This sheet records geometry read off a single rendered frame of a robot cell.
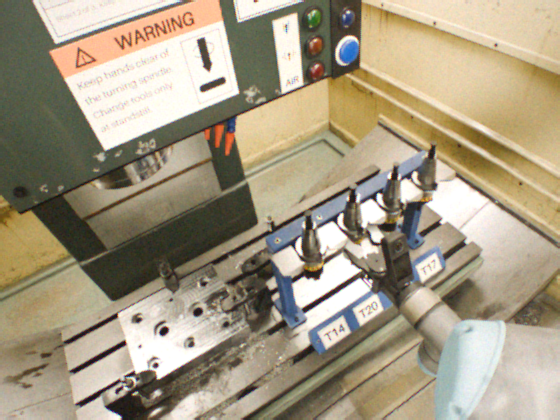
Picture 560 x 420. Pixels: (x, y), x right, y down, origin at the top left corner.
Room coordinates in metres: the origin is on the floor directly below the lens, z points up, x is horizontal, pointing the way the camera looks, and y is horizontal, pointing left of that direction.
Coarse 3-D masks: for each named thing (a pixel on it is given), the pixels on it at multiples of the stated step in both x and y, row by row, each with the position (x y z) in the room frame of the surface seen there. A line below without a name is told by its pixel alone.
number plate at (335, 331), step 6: (342, 318) 0.40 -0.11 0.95; (330, 324) 0.39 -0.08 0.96; (336, 324) 0.39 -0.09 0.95; (342, 324) 0.39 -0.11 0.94; (324, 330) 0.38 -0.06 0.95; (330, 330) 0.38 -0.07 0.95; (336, 330) 0.38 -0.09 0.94; (342, 330) 0.38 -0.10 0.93; (348, 330) 0.38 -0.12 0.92; (324, 336) 0.36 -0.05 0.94; (330, 336) 0.36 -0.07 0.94; (336, 336) 0.36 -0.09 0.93; (342, 336) 0.36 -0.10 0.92; (324, 342) 0.35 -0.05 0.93; (330, 342) 0.35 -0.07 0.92
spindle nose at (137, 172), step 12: (156, 156) 0.45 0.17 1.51; (168, 156) 0.48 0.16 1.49; (120, 168) 0.42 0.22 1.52; (132, 168) 0.43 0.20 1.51; (144, 168) 0.44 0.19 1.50; (156, 168) 0.45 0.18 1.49; (96, 180) 0.43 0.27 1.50; (108, 180) 0.42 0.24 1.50; (120, 180) 0.42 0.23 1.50; (132, 180) 0.43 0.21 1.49
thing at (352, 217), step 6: (348, 198) 0.49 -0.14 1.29; (348, 204) 0.48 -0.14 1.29; (354, 204) 0.48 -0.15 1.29; (360, 204) 0.49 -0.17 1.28; (348, 210) 0.48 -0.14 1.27; (354, 210) 0.48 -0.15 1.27; (360, 210) 0.48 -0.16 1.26; (342, 216) 0.50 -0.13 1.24; (348, 216) 0.48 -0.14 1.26; (354, 216) 0.47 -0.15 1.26; (360, 216) 0.48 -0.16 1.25; (342, 222) 0.49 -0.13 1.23; (348, 222) 0.47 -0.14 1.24; (354, 222) 0.47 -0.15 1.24; (360, 222) 0.47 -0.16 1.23
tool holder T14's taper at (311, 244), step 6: (306, 228) 0.44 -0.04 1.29; (312, 228) 0.43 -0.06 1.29; (306, 234) 0.43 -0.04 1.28; (312, 234) 0.43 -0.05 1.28; (318, 234) 0.44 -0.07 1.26; (306, 240) 0.43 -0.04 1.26; (312, 240) 0.43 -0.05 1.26; (318, 240) 0.43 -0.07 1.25; (306, 246) 0.43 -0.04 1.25; (312, 246) 0.43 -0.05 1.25; (318, 246) 0.43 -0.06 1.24; (306, 252) 0.43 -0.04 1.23; (312, 252) 0.42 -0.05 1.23
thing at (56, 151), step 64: (0, 0) 0.30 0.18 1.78; (192, 0) 0.36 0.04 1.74; (320, 0) 0.42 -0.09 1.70; (0, 64) 0.29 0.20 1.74; (256, 64) 0.38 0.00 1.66; (0, 128) 0.28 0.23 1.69; (64, 128) 0.30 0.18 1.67; (192, 128) 0.35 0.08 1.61; (0, 192) 0.27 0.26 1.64; (64, 192) 0.29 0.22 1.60
